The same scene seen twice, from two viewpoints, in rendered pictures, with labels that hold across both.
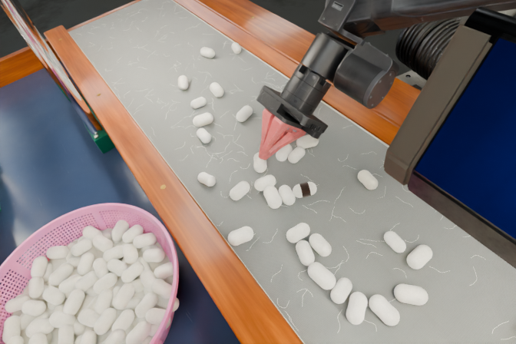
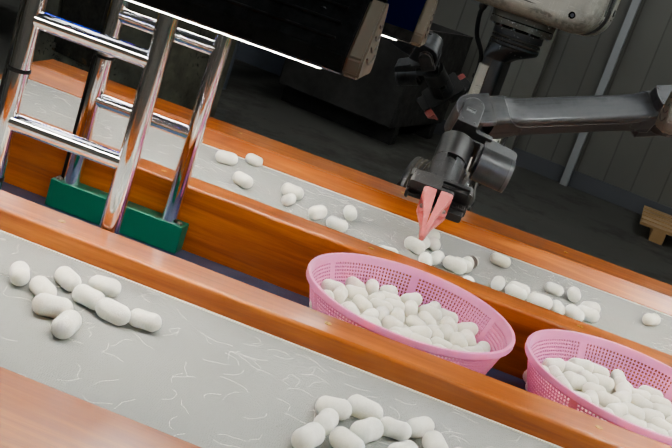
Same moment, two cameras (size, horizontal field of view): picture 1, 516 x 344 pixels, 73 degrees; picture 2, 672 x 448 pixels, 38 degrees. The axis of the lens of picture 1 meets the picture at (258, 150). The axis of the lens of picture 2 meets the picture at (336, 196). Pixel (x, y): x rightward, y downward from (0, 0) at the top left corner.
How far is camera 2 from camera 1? 1.33 m
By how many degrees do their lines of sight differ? 57
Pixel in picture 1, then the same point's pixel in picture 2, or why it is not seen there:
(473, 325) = (624, 323)
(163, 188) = (373, 249)
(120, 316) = (446, 326)
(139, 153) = (307, 224)
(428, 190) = not seen: outside the picture
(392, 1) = (509, 113)
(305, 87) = (458, 170)
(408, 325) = (601, 324)
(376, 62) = (505, 154)
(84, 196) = not seen: hidden behind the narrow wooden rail
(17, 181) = not seen: hidden behind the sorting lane
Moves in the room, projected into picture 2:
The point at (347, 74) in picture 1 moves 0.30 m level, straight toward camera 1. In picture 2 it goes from (490, 160) to (626, 236)
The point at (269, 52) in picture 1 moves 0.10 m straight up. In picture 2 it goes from (302, 169) to (320, 115)
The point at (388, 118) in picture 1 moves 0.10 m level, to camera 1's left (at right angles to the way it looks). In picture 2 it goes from (473, 225) to (444, 227)
